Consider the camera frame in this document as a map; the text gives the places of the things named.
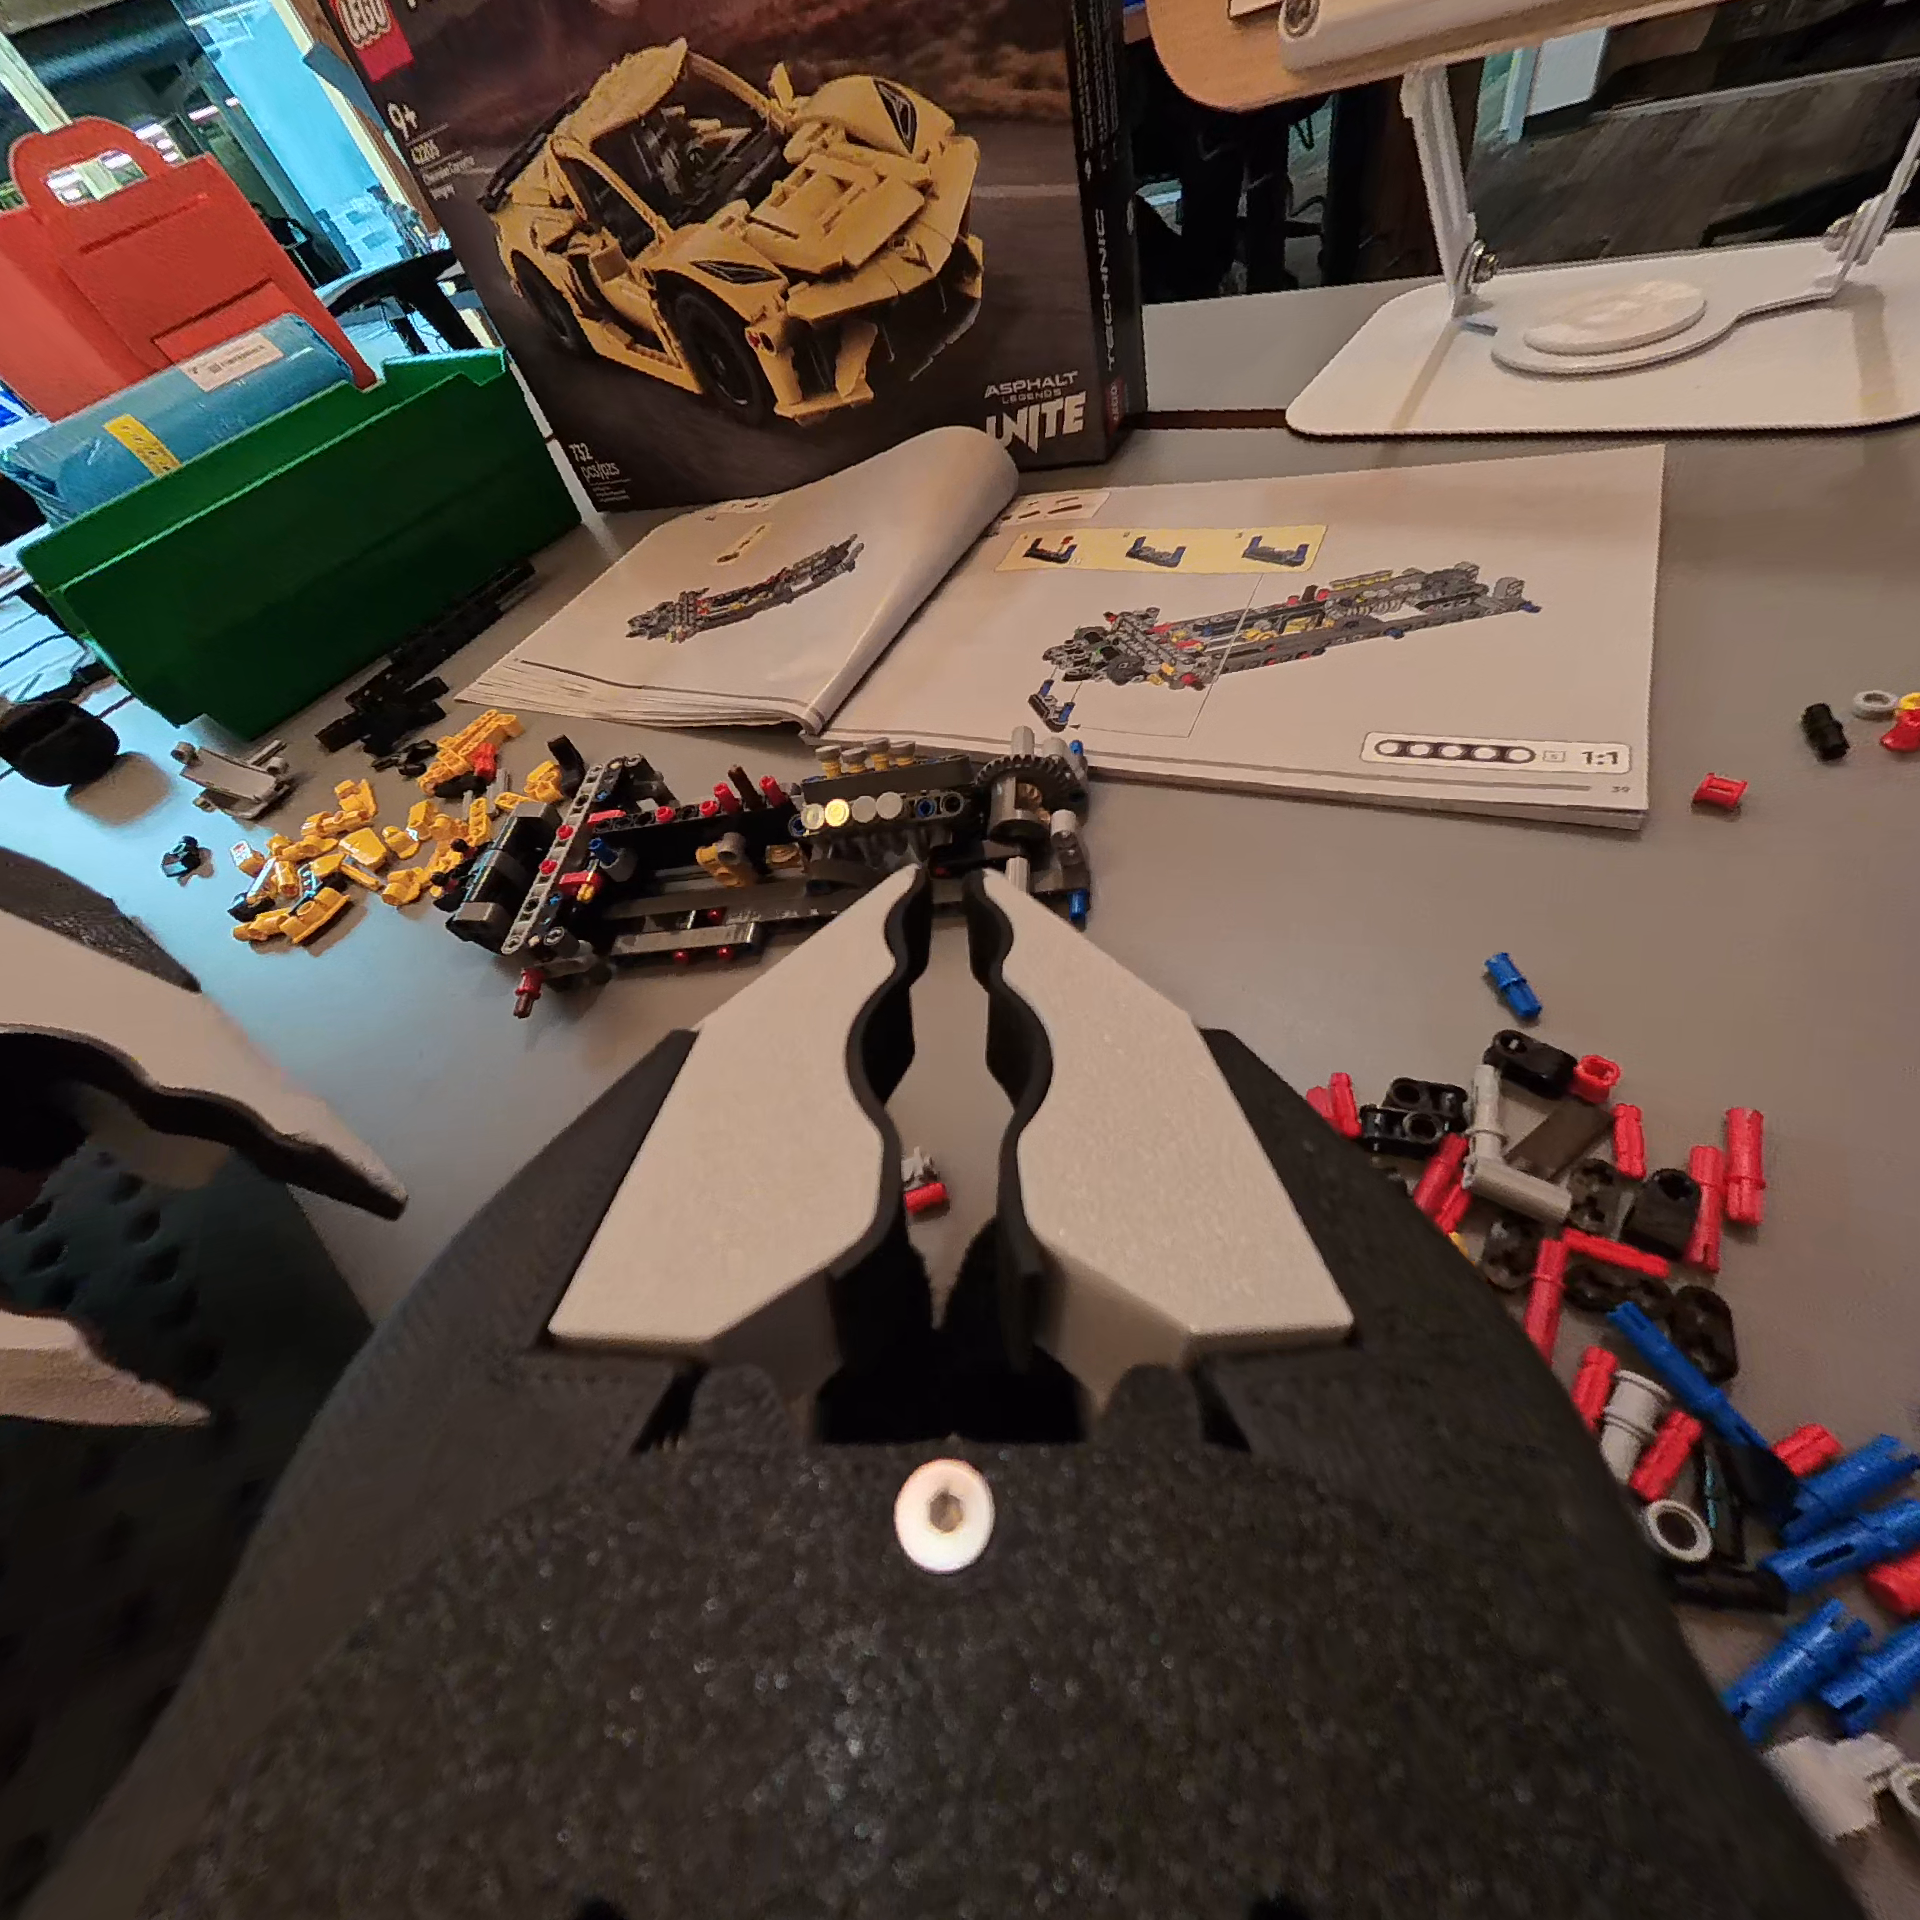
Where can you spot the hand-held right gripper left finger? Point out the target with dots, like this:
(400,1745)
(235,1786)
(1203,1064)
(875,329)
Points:
(721,1214)

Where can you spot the pile of yellow lego pieces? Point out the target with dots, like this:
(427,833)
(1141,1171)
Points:
(345,856)

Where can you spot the green plastic bin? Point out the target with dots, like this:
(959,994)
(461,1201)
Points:
(300,570)

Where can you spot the pile of black lego beams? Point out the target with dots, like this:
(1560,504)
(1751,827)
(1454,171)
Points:
(435,646)

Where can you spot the pile of mixed lego pieces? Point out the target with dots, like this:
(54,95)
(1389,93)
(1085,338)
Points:
(1652,1277)

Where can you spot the black perforated panel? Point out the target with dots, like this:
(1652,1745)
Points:
(182,1499)

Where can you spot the blue lego pin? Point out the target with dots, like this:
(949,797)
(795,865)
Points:
(1513,985)

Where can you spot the lego box with yellow car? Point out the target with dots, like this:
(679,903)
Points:
(751,225)

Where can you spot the large grey lego part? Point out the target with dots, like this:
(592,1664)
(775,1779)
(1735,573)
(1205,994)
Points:
(235,779)

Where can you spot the lego instruction sheet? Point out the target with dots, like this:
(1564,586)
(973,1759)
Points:
(1500,600)

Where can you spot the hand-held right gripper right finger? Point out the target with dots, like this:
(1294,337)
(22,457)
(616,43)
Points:
(1185,1214)

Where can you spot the long lego chassis assembly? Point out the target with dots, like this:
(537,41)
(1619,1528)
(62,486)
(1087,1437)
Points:
(751,869)

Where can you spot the small red yellow lego cluster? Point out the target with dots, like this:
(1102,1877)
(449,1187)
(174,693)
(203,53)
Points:
(1868,728)

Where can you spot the thick open lego instruction booklet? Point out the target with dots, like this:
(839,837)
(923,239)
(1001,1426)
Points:
(751,646)

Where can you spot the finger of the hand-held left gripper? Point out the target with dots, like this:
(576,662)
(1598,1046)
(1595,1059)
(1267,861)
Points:
(149,1037)
(77,1381)

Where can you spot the blue wrapped package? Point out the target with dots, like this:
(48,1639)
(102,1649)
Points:
(149,421)

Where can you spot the orange carrier box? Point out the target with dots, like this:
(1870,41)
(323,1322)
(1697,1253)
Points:
(149,254)

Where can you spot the black round object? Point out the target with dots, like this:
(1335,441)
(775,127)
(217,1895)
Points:
(60,744)

